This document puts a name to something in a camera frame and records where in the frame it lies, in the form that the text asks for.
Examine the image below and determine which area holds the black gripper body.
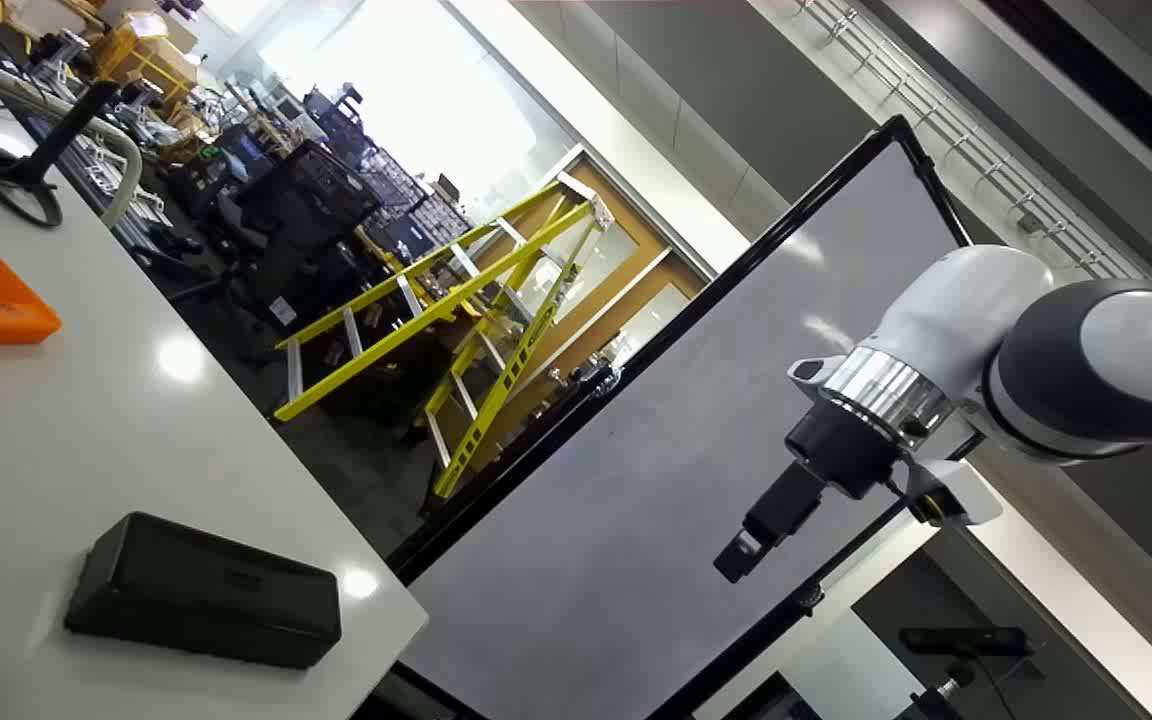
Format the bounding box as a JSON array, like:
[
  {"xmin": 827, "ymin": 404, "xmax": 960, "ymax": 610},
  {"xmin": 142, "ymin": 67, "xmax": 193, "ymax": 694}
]
[{"xmin": 730, "ymin": 396, "xmax": 903, "ymax": 560}]

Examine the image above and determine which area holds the black whiteboard eraser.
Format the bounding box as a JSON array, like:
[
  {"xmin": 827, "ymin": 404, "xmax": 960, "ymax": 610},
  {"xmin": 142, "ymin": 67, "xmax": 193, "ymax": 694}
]
[{"xmin": 61, "ymin": 509, "xmax": 343, "ymax": 672}]

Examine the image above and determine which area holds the grey flexible hose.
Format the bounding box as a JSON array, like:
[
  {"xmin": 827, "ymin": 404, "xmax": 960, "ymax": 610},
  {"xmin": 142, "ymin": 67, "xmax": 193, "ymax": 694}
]
[{"xmin": 0, "ymin": 60, "xmax": 149, "ymax": 231}]

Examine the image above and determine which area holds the yellow step ladder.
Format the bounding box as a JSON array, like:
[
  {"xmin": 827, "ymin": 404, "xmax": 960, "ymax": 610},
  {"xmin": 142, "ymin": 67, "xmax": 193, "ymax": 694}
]
[{"xmin": 268, "ymin": 177, "xmax": 618, "ymax": 505}]

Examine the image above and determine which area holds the large framed whiteboard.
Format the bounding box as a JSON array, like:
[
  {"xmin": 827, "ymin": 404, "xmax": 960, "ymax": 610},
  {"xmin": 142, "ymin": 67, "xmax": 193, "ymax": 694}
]
[{"xmin": 382, "ymin": 110, "xmax": 995, "ymax": 720}]

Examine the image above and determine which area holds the yellow machine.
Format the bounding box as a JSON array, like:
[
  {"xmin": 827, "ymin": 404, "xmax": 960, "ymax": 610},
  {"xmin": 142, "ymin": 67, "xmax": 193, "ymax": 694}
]
[{"xmin": 75, "ymin": 9, "xmax": 202, "ymax": 101}]

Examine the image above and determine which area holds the black stand with round base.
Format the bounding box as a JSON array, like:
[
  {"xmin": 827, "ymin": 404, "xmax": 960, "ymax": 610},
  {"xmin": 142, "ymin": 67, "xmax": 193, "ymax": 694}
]
[{"xmin": 0, "ymin": 75, "xmax": 121, "ymax": 231}]

